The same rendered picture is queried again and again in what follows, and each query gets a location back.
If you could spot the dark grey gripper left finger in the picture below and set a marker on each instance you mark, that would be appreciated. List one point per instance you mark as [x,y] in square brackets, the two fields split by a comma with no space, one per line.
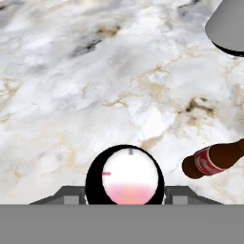
[68,194]

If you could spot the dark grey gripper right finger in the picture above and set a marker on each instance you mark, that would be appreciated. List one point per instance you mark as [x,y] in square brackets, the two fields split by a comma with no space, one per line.
[178,194]

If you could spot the small brown bottle red label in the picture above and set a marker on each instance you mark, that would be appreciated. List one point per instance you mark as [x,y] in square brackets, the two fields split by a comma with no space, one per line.
[212,160]

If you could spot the large black and white bottle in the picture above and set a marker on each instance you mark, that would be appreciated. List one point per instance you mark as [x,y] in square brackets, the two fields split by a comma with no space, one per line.
[127,178]

